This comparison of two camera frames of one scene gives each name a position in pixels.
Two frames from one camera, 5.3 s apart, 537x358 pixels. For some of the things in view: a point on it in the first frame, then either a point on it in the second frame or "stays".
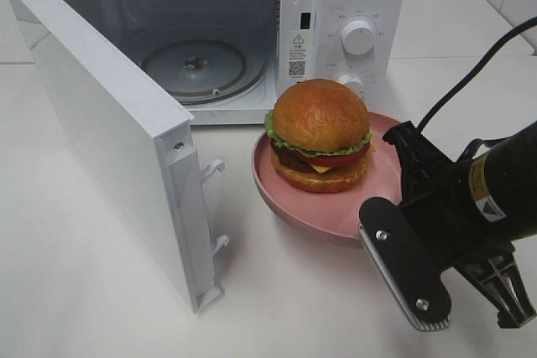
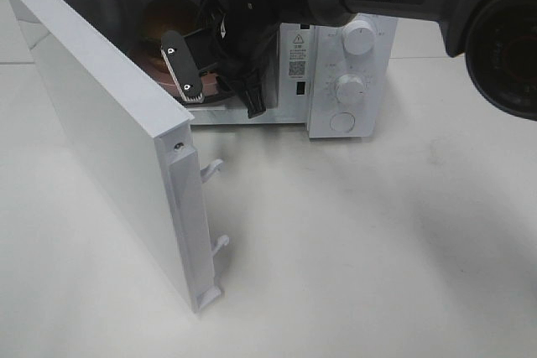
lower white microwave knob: [354, 83] stays
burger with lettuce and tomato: [320, 133] -> [164, 14]
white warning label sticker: [298, 54] stays
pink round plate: [334, 214] -> [163, 84]
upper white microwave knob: [359, 37] stays
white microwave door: [139, 131] stays
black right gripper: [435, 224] -> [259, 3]
